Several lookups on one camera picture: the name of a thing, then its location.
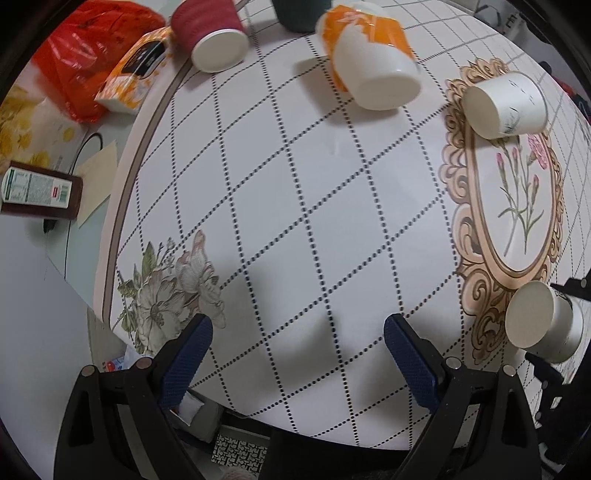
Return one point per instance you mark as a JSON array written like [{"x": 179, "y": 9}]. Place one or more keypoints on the red plastic bag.
[{"x": 83, "y": 60}]

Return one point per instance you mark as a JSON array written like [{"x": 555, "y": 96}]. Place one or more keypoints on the orange and white tissue pack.
[{"x": 134, "y": 69}]

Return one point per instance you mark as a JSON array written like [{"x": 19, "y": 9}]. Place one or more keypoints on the red ribbed paper cup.
[{"x": 210, "y": 34}]

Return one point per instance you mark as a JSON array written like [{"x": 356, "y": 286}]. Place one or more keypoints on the white paper cup grey print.
[{"x": 505, "y": 106}]

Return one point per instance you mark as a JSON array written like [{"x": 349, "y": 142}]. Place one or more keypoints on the plain white paper cup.
[{"x": 531, "y": 314}]

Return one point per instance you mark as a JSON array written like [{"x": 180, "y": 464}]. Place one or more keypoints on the dark green cup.
[{"x": 300, "y": 16}]

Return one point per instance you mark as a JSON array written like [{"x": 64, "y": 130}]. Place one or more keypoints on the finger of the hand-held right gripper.
[
  {"x": 545, "y": 367},
  {"x": 575, "y": 290}
]

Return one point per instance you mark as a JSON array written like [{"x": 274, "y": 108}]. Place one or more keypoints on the orange and white mug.
[{"x": 369, "y": 60}]

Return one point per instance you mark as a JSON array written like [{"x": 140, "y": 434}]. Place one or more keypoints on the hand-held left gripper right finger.
[{"x": 411, "y": 357}]

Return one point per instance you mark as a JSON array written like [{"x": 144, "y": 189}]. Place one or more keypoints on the dark brown bottle white label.
[{"x": 41, "y": 189}]

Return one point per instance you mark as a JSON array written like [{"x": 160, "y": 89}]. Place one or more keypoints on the white checked floral tablecloth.
[{"x": 323, "y": 207}]

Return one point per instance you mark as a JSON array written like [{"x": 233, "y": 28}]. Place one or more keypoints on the beige paper envelope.
[{"x": 99, "y": 184}]

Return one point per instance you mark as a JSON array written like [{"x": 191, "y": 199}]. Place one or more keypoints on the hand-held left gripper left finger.
[{"x": 187, "y": 357}]

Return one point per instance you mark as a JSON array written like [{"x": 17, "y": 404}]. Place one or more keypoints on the yellow floral cloth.
[{"x": 23, "y": 129}]

